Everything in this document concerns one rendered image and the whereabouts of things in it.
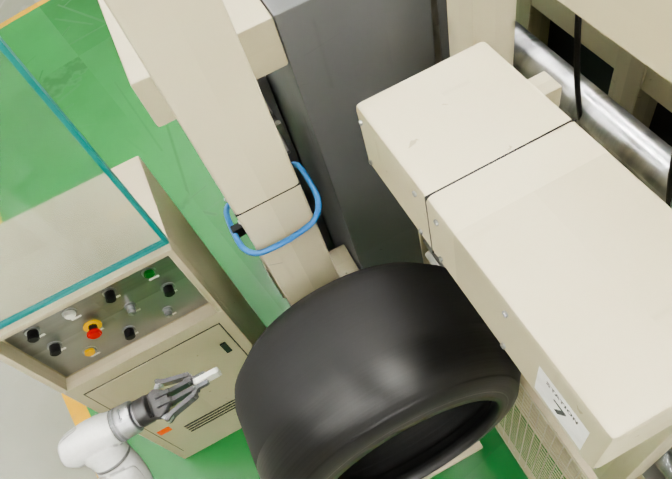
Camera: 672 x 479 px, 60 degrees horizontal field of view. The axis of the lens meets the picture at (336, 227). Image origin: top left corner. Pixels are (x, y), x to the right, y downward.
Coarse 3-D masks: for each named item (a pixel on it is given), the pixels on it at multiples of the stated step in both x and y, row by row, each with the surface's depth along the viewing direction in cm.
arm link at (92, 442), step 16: (96, 416) 149; (80, 432) 146; (96, 432) 146; (112, 432) 146; (64, 448) 145; (80, 448) 145; (96, 448) 145; (112, 448) 147; (128, 448) 153; (64, 464) 146; (80, 464) 146; (96, 464) 147; (112, 464) 148
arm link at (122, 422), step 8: (112, 408) 151; (120, 408) 149; (128, 408) 149; (112, 416) 148; (120, 416) 147; (128, 416) 147; (112, 424) 146; (120, 424) 146; (128, 424) 147; (136, 424) 148; (120, 432) 147; (128, 432) 147; (136, 432) 148; (120, 440) 148
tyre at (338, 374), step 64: (320, 320) 107; (384, 320) 105; (448, 320) 108; (256, 384) 111; (320, 384) 102; (384, 384) 98; (448, 384) 101; (512, 384) 114; (256, 448) 112; (320, 448) 100; (384, 448) 147; (448, 448) 136
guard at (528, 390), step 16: (528, 384) 141; (512, 416) 171; (528, 416) 153; (544, 416) 136; (544, 432) 146; (560, 432) 133; (512, 448) 196; (528, 448) 174; (560, 448) 140; (528, 464) 185; (544, 464) 164; (576, 464) 134
